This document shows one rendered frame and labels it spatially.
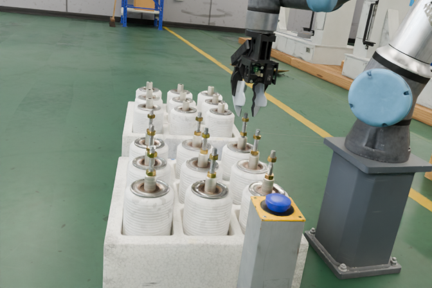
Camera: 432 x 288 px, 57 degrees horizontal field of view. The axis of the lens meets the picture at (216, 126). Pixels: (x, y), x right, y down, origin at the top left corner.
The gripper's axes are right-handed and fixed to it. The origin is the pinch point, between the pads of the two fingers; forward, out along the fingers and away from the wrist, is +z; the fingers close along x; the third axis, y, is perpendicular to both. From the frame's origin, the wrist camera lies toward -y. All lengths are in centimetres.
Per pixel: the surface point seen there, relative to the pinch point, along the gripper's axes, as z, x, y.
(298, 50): 19, 172, -290
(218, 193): 9.6, -13.7, 24.7
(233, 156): 10.8, -3.4, 4.2
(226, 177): 17.0, -4.1, 3.2
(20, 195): 35, -57, -24
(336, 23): -13, 191, -259
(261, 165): 9.7, 0.7, 12.2
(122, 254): 19.3, -31.8, 28.2
